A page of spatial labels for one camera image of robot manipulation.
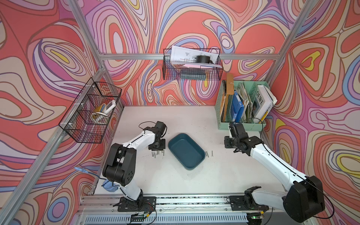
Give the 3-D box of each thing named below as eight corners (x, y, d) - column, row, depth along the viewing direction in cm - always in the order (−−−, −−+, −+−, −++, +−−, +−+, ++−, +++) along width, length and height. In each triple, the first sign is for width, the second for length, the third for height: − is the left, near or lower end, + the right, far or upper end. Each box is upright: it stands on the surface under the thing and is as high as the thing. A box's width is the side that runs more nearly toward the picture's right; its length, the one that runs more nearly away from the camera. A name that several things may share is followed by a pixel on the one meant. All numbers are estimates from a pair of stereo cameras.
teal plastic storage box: (189, 175, 85) (189, 171, 80) (164, 147, 97) (164, 143, 92) (207, 158, 92) (209, 154, 87) (182, 134, 104) (182, 129, 99)
